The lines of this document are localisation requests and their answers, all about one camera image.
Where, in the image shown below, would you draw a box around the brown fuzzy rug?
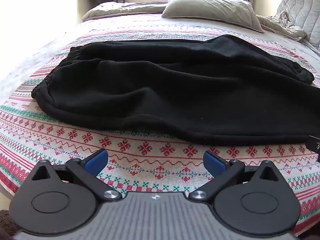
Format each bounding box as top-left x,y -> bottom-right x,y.
0,209 -> 17,234

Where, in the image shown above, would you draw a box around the light grey bed sheet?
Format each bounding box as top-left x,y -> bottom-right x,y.
0,20 -> 84,100

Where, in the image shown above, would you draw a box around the red green patterned blanket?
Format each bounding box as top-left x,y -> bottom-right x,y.
0,17 -> 320,236

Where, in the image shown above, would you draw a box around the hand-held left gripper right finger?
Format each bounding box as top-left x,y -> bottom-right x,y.
189,150 -> 279,202

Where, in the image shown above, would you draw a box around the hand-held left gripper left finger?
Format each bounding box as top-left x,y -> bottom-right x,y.
31,148 -> 123,202

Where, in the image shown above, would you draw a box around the folded grey quilt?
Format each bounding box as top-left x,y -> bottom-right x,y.
81,1 -> 171,22

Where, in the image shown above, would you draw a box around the grey quilted cushion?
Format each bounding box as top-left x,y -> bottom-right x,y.
275,0 -> 320,51

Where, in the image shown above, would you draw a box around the crumpled beige duvet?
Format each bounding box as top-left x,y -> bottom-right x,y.
256,12 -> 310,42

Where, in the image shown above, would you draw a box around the black pants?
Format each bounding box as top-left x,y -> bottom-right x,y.
31,34 -> 315,147

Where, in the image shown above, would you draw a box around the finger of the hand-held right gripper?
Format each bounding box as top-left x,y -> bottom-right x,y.
306,135 -> 320,157

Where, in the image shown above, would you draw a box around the grey pillow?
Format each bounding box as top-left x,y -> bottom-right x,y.
161,0 -> 265,33

